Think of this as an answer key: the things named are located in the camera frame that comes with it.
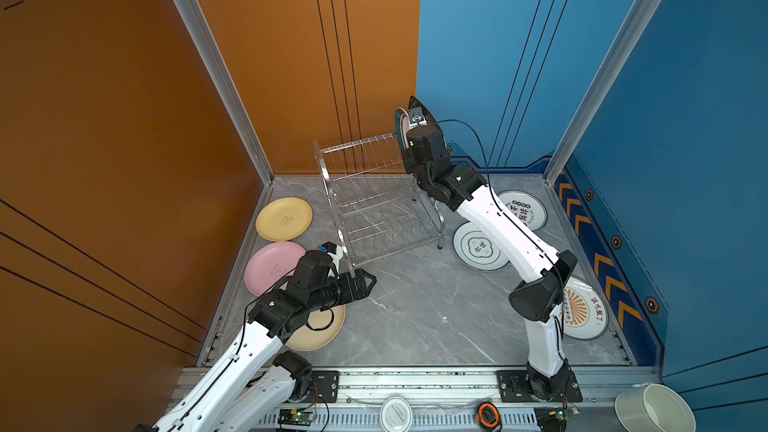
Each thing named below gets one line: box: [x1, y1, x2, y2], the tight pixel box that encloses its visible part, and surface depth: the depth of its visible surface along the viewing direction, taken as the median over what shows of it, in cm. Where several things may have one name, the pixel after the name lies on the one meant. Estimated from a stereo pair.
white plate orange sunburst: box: [562, 276, 610, 341], surface depth 86 cm
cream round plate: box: [285, 304, 347, 351], surface depth 80 cm
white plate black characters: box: [497, 190, 548, 232], surface depth 111 cm
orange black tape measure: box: [476, 401, 503, 432], surface depth 68 cm
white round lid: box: [380, 396, 413, 431], surface depth 66 cm
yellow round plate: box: [256, 197, 313, 242], surface depth 108 cm
